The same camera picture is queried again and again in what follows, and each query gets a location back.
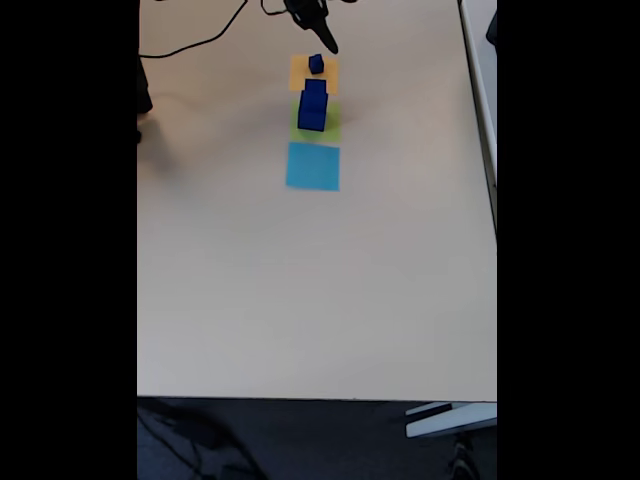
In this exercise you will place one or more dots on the small blue cube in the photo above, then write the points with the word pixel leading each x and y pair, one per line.
pixel 316 64

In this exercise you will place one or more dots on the medium blue cube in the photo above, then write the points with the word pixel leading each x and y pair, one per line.
pixel 315 90

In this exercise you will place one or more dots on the large blue cube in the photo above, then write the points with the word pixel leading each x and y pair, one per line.
pixel 310 120

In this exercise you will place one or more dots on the orange paper square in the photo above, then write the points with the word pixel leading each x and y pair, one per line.
pixel 297 75

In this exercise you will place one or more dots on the green paper square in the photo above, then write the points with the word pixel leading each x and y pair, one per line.
pixel 334 127

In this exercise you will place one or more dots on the light blue paper square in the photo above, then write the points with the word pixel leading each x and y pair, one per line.
pixel 312 167

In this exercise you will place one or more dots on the white neighbouring desk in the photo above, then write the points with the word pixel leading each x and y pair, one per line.
pixel 482 75

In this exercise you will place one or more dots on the dark blue object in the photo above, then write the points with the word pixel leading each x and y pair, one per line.
pixel 492 27

